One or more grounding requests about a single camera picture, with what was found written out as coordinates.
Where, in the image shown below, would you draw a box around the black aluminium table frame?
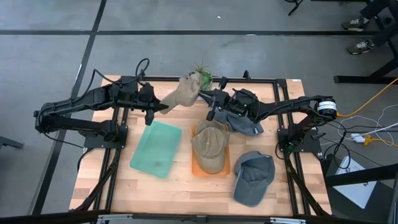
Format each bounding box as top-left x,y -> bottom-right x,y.
70,68 -> 333,218

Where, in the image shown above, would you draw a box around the black desk frame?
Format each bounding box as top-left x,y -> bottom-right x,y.
334,0 -> 398,85

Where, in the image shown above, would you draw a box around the white box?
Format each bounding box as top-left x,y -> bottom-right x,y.
332,155 -> 379,209

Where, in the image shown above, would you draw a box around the yellow extension cable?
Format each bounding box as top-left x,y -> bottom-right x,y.
337,77 -> 398,118

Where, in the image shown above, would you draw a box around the potted green succulent plant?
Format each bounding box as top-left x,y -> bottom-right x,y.
189,60 -> 214,91

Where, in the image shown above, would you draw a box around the black metal beam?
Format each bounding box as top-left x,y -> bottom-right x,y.
325,163 -> 398,187

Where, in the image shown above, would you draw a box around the grey furniture foot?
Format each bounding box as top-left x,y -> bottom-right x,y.
0,136 -> 25,151

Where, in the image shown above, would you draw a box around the tan baseball cap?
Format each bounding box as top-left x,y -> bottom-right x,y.
159,72 -> 203,115
190,119 -> 231,174

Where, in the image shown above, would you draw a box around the black chair leg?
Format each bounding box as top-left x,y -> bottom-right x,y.
284,0 -> 307,16

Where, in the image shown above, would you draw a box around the black crossbar silver brackets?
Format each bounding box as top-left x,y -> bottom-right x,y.
0,210 -> 398,224

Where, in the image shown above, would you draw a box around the person's shoe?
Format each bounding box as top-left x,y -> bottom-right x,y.
340,17 -> 369,32
346,39 -> 376,56

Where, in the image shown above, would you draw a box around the person's leg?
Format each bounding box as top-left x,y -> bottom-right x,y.
360,0 -> 389,20

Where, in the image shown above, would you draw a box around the yellow cable connector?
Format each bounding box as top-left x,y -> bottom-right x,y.
363,134 -> 379,146

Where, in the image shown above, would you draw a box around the grey baseball cap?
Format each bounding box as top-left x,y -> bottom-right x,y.
213,108 -> 264,137
232,151 -> 276,208

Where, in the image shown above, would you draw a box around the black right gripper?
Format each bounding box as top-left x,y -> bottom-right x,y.
200,77 -> 237,122

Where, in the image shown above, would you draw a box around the white cable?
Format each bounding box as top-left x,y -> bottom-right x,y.
364,122 -> 398,135

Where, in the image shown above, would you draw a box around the orange translucent plastic bin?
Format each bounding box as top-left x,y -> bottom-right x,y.
190,123 -> 231,177

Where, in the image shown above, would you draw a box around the teal translucent plastic bin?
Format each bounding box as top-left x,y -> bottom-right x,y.
129,120 -> 183,179

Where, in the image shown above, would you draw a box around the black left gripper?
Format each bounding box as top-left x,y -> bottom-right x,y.
134,82 -> 169,126

